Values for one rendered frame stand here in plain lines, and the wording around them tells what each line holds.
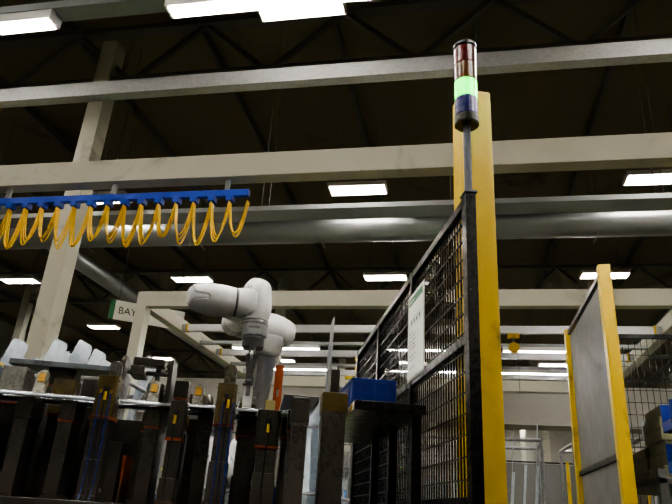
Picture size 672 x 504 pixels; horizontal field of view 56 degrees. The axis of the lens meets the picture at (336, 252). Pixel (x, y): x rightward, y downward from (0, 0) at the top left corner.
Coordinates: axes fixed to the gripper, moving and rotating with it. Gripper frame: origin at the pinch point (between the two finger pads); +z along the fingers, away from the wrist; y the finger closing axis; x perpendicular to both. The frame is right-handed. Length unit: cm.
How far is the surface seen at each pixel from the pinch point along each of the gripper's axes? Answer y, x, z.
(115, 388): 21.7, -38.0, 3.6
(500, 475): 53, 66, 23
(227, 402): 25.7, -5.1, 6.0
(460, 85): 66, 54, -85
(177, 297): -647, -124, -236
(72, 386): -12, -60, -1
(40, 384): -13, -70, -2
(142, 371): -15.6, -38.1, -9.0
